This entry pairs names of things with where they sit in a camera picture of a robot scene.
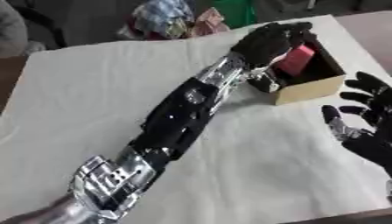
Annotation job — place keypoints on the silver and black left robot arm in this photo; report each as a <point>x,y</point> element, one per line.
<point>173,122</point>

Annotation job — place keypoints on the black chair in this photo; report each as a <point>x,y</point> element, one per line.
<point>38,26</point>

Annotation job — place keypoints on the green bag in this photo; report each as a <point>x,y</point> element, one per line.
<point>236,12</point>

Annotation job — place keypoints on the tan cardboard box black inside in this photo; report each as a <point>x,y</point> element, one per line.
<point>306,78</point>

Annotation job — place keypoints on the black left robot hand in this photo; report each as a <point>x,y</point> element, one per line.
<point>265,43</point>

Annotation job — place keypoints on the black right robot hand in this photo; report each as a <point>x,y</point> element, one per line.
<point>372,140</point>

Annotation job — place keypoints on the red rectangular block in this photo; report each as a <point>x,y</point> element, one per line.
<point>296,60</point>

